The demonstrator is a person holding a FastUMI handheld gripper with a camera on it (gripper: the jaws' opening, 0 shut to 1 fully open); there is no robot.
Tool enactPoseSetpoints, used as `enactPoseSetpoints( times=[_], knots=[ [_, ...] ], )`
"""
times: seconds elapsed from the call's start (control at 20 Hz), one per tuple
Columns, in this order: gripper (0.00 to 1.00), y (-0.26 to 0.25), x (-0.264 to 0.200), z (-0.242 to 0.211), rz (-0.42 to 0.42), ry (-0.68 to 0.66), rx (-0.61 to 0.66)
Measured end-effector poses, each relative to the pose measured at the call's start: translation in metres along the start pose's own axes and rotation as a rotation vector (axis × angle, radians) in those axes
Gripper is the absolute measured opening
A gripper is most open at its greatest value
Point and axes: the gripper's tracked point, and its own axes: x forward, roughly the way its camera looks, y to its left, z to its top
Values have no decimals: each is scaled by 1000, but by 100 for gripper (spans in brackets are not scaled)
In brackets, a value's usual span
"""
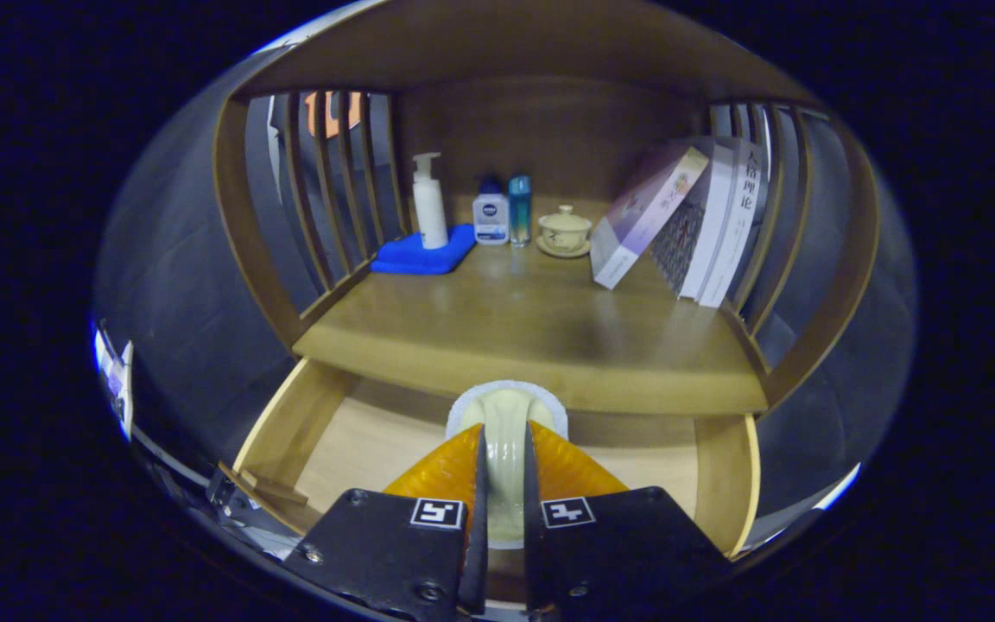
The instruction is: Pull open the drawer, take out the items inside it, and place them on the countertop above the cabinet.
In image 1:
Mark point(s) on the white book with black characters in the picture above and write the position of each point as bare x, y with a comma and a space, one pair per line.
739, 225

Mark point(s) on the blue folded cloth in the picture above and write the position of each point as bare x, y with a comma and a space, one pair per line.
420, 259

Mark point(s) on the wooden drawer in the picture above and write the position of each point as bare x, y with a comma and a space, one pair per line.
359, 441

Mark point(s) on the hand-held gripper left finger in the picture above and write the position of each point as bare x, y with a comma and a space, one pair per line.
476, 553

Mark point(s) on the wooden cabinet with slatted shelf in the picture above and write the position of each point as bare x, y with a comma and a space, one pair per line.
549, 121

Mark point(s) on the slim teal bottle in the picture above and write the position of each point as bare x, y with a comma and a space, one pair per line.
520, 212

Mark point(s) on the white panel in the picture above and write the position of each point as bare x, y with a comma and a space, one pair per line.
839, 488

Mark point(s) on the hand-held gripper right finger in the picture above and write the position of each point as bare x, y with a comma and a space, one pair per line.
534, 553

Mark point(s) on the black metal device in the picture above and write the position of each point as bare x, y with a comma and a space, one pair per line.
221, 494

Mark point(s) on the white pump bottle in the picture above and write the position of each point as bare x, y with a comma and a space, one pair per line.
430, 212

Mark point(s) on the beige lidded teacup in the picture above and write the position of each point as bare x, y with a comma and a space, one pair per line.
564, 233

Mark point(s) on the plain white book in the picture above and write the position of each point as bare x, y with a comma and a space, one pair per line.
713, 225

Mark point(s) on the wooden countertop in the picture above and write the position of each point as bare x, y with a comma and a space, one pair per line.
532, 328

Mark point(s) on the dark patterned book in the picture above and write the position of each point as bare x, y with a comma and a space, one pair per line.
679, 242

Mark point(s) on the white bottle with blue cap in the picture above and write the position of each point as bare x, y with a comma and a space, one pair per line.
491, 220

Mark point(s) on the wall poster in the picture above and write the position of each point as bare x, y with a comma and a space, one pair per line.
113, 376

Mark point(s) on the purple and white book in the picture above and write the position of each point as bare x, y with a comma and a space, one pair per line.
644, 216

